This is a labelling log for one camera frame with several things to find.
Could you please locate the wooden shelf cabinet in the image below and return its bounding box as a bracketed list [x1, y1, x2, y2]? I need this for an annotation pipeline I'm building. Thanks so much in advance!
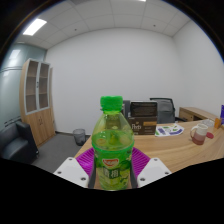
[18, 58, 57, 148]

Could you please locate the white printed leaflet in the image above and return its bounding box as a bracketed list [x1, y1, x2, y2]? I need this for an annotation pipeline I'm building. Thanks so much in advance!
[154, 123, 185, 138]

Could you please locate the wooden side desk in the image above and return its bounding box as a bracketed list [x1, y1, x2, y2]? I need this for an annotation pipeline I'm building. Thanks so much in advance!
[178, 106, 219, 123]

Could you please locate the green drink bottle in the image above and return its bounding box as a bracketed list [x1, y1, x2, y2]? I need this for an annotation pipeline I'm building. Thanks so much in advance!
[91, 95, 136, 192]

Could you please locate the brown and black cardboard box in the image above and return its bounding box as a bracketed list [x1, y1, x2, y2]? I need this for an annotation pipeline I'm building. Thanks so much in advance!
[128, 100, 158, 136]

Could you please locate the white and brown mug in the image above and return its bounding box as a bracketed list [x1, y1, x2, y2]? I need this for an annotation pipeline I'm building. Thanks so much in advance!
[189, 123, 209, 146]

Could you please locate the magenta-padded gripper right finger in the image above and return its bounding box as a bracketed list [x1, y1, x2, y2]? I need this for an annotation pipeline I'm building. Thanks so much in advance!
[128, 146, 173, 189]

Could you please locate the grey mesh waste bin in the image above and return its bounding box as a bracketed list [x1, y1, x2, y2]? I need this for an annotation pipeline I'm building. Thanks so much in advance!
[72, 128, 87, 147]

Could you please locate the black sofa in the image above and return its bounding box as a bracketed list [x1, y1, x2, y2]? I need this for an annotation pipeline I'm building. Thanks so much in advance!
[0, 120, 39, 164]

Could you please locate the purple standing pouch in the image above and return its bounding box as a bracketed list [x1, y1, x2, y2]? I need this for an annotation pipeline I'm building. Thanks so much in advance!
[219, 104, 224, 126]

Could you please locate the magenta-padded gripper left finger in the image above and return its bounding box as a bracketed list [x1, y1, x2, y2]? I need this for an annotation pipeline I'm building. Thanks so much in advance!
[53, 147, 98, 190]

